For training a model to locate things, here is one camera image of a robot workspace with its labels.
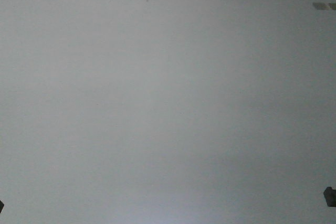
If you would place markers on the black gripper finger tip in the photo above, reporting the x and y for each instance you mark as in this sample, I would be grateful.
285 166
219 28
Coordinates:
1 206
330 196

